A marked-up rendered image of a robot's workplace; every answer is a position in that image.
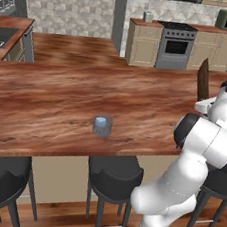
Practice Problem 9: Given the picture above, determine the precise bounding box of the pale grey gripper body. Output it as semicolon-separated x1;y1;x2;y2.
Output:
193;93;219;117

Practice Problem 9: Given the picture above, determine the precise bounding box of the dark brown upright slab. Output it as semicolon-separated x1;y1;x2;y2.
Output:
194;57;215;102

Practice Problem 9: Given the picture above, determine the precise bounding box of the grey oven with hob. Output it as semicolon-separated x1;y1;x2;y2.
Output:
151;19;200;75

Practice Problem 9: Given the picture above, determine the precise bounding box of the beige base cupboards run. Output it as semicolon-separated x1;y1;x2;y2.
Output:
123;16;227;79

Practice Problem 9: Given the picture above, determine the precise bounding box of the grey pot with tools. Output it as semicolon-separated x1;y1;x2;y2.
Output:
142;2;156;25

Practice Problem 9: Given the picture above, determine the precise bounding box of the grey dishwasher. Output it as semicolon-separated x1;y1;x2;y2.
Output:
18;24;41;65

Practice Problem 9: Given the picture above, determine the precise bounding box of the beige cupboard under sink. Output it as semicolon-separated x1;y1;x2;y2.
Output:
2;36;30;64

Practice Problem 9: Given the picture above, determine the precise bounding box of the dark sink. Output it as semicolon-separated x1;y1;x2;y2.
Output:
0;25;20;52

